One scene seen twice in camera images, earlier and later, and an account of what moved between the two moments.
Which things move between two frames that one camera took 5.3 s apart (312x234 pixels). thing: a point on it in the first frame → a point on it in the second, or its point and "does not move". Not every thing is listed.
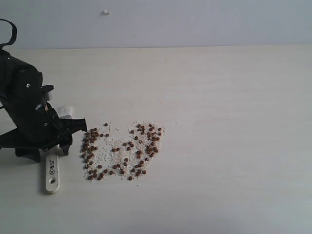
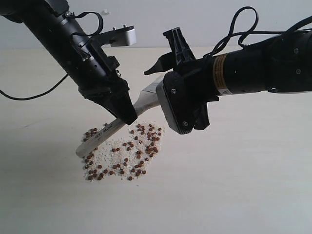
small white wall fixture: x=105 y=12 does not move
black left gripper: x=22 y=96 → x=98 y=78
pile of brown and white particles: x=128 y=156 does not move
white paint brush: x=52 y=174 → x=148 y=100
